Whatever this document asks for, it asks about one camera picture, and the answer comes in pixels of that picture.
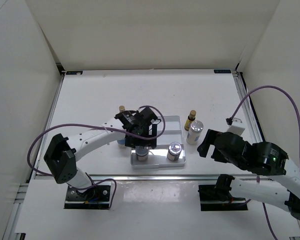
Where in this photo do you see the right blue corner label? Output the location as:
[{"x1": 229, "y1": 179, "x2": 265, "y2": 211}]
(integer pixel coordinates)
[{"x1": 213, "y1": 69, "x2": 232, "y2": 74}]

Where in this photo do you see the aluminium right rail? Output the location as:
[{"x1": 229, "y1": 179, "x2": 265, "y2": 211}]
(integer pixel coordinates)
[{"x1": 233, "y1": 71, "x2": 264, "y2": 143}]

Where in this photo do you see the small yellow-label bottle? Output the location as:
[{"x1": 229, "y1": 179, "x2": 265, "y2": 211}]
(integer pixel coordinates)
[
  {"x1": 184, "y1": 110, "x2": 197, "y2": 131},
  {"x1": 118, "y1": 105, "x2": 126, "y2": 113}
]

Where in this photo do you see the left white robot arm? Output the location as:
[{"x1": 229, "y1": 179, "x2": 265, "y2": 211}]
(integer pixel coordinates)
[{"x1": 43, "y1": 106, "x2": 159, "y2": 200}]

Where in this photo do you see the tall silver-lid jar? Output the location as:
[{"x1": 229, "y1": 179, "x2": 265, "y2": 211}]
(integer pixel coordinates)
[
  {"x1": 116, "y1": 138, "x2": 126, "y2": 148},
  {"x1": 186, "y1": 120, "x2": 204, "y2": 145}
]

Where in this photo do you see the right small yellow-label bottle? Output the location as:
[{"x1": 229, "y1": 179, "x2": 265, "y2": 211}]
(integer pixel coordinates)
[{"x1": 184, "y1": 110, "x2": 197, "y2": 131}]

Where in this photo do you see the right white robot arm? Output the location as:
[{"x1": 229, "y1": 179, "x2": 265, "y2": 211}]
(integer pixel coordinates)
[{"x1": 197, "y1": 129, "x2": 300, "y2": 221}]

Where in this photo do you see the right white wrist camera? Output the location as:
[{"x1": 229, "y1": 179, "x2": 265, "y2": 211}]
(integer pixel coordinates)
[{"x1": 226, "y1": 117, "x2": 246, "y2": 136}]

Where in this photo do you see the left tall silver-lid jar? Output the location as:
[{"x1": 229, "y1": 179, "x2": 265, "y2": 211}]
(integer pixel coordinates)
[{"x1": 116, "y1": 138, "x2": 126, "y2": 148}]

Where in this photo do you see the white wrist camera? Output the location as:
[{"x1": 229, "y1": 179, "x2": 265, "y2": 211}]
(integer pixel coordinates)
[
  {"x1": 226, "y1": 117, "x2": 246, "y2": 136},
  {"x1": 150, "y1": 118, "x2": 162, "y2": 125}
]

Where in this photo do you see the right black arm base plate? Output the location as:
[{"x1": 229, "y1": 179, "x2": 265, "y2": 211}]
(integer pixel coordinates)
[{"x1": 198, "y1": 184, "x2": 248, "y2": 212}]

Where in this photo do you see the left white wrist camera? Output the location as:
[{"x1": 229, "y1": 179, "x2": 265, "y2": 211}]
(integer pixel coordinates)
[{"x1": 150, "y1": 118, "x2": 162, "y2": 125}]

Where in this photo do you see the left small yellow-label bottle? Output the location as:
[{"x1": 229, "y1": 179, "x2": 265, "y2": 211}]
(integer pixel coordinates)
[{"x1": 118, "y1": 105, "x2": 126, "y2": 113}]

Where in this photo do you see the blue corner label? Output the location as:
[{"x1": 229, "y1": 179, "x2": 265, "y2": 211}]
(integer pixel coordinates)
[
  {"x1": 213, "y1": 69, "x2": 232, "y2": 74},
  {"x1": 65, "y1": 71, "x2": 83, "y2": 75}
]

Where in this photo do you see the short white-lid spice jar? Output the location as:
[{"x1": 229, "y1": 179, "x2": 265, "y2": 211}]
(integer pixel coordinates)
[
  {"x1": 167, "y1": 142, "x2": 182, "y2": 162},
  {"x1": 135, "y1": 146, "x2": 149, "y2": 162}
]

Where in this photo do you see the aluminium front rail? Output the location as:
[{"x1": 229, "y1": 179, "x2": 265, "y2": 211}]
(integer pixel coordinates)
[{"x1": 29, "y1": 174, "x2": 257, "y2": 182}]

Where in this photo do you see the left blue corner label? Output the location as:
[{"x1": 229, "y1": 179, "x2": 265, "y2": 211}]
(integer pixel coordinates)
[{"x1": 65, "y1": 71, "x2": 83, "y2": 75}]

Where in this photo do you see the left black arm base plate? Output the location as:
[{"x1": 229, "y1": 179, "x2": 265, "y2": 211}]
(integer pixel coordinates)
[{"x1": 64, "y1": 182, "x2": 113, "y2": 210}]

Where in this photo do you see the white tiered organizer tray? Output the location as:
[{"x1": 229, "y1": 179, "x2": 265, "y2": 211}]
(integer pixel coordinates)
[{"x1": 130, "y1": 115, "x2": 186, "y2": 169}]

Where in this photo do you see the right tall silver-lid jar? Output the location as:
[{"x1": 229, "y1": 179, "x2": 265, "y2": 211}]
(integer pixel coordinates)
[{"x1": 186, "y1": 120, "x2": 204, "y2": 145}]

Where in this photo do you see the aluminium rail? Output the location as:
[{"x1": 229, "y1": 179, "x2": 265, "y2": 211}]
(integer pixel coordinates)
[
  {"x1": 233, "y1": 71, "x2": 264, "y2": 143},
  {"x1": 29, "y1": 174, "x2": 257, "y2": 182}
]

